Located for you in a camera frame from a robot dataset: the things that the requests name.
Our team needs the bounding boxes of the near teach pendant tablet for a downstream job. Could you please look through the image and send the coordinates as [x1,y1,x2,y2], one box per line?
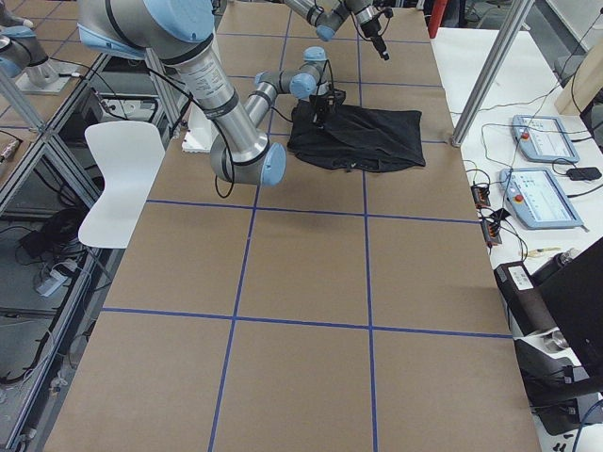
[498,168,583,230]

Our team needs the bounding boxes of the far teach pendant tablet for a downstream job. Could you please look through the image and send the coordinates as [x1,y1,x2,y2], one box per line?
[511,115,579,164]

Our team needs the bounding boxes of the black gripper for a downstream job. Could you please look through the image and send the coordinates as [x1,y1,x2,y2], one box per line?
[358,13,390,60]
[309,89,347,126]

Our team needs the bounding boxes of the aluminium frame post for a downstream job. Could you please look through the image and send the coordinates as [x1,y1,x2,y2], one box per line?
[450,0,534,148]

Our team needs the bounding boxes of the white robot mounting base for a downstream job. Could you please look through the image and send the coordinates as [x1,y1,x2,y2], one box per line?
[181,46,227,155]

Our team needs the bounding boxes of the black printer device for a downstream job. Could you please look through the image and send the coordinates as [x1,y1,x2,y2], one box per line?
[494,260,602,435]

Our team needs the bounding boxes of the white plastic chair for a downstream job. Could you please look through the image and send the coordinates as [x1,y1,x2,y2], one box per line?
[78,121,165,249]

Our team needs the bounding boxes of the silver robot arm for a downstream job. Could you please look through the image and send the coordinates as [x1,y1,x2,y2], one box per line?
[283,0,394,61]
[78,0,327,186]

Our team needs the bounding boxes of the teach pendant tablet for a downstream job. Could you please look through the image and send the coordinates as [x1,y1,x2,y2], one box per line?
[498,168,583,230]
[511,115,579,164]

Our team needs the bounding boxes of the black graphic t-shirt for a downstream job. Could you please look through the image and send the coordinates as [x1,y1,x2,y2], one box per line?
[287,101,426,172]

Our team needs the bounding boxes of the black computer mouse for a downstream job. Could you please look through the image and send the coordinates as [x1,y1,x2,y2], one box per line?
[566,167,602,181]

